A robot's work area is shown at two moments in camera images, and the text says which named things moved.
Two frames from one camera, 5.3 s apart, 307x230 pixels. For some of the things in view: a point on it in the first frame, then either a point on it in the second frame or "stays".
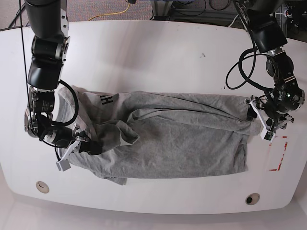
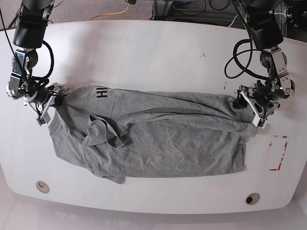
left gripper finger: (94, 147) to (58, 100)
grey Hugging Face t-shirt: (149, 134) stays
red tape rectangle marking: (286, 145) stays
